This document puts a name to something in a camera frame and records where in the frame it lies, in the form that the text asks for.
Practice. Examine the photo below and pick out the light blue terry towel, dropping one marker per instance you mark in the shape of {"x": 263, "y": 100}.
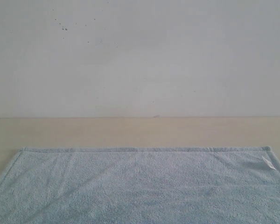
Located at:
{"x": 129, "y": 185}

